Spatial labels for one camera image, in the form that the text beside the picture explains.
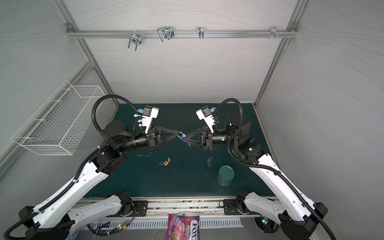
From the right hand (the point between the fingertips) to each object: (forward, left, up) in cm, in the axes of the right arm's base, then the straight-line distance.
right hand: (186, 135), depth 53 cm
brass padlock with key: (+6, +16, -41) cm, 44 cm away
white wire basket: (+7, +61, -9) cm, 62 cm away
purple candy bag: (-25, +2, -39) cm, 46 cm away
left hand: (-1, +2, +1) cm, 2 cm away
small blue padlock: (+9, -10, -42) cm, 44 cm away
